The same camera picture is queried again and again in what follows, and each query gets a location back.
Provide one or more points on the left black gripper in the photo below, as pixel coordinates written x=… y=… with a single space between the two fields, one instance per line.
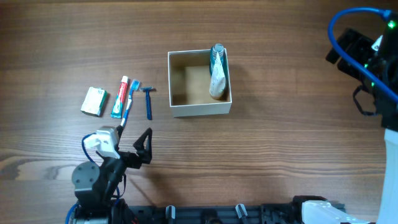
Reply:
x=144 y=154

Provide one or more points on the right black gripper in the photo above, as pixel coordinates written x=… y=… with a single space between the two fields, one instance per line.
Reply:
x=359 y=43

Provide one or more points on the red green toothpaste tube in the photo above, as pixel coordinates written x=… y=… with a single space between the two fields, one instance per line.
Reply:
x=118 y=105

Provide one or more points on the blue disposable razor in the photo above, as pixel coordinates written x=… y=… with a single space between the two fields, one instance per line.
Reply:
x=147 y=91

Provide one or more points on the blue white toothbrush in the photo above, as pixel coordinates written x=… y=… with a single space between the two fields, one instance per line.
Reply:
x=134 y=87

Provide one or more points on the green white soap packet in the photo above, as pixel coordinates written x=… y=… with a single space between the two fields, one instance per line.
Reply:
x=94 y=101

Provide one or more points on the white lotion tube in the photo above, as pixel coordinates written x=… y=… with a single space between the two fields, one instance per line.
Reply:
x=218 y=79

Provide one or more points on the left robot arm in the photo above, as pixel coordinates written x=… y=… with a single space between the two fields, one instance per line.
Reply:
x=96 y=181

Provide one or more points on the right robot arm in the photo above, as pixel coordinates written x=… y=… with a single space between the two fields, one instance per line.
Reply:
x=374 y=64

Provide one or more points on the white cardboard box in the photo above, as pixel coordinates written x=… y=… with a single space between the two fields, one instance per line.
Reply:
x=189 y=84

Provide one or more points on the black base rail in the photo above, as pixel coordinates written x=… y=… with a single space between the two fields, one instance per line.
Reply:
x=259 y=214

